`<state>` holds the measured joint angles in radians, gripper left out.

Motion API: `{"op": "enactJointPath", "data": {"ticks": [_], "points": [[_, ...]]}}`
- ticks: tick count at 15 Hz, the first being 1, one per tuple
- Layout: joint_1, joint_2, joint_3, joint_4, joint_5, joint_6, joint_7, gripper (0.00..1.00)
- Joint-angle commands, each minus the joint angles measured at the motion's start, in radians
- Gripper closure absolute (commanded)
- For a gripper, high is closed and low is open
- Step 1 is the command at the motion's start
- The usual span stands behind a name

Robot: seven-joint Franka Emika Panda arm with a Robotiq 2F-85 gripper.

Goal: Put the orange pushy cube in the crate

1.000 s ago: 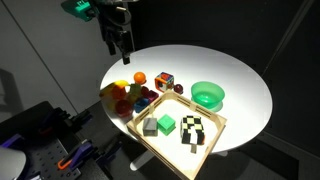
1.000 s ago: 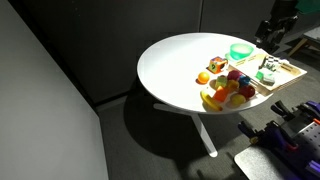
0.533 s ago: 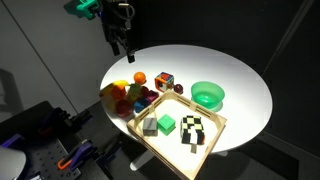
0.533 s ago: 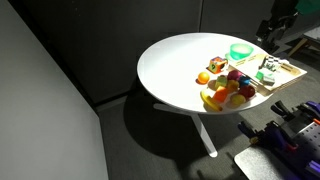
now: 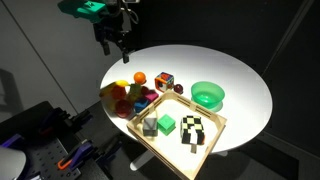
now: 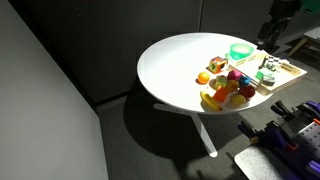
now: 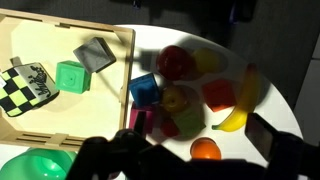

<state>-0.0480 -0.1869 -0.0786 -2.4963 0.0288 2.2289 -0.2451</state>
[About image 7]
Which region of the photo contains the yellow banana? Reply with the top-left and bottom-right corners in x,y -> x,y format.
211,62 -> 261,133

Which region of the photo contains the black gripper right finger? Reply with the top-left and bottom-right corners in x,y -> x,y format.
244,112 -> 320,180

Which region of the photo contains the green cube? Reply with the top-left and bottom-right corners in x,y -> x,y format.
54,60 -> 92,95

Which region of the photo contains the yellow lemon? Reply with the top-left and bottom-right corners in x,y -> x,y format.
192,47 -> 221,75

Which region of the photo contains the black yellow checkered plush cube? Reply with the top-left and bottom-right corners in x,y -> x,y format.
0,62 -> 61,118

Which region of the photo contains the pink cube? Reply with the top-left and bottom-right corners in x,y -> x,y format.
128,102 -> 158,135

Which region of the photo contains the blue cube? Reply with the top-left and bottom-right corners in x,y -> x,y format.
128,72 -> 162,108

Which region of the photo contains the grey cube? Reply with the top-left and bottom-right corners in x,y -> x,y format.
72,36 -> 118,74

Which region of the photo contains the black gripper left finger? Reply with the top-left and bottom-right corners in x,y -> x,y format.
65,110 -> 188,180

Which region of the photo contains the wooden crate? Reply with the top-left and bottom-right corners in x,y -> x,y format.
0,8 -> 136,152

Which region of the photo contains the red apple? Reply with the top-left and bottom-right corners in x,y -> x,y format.
155,44 -> 196,81

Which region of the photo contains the green plastic bowl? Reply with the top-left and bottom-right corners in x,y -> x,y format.
0,147 -> 78,180

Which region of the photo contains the orange red cube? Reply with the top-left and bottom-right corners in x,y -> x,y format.
201,78 -> 238,113

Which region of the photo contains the small yellow apple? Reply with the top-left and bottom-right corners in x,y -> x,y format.
160,84 -> 190,114

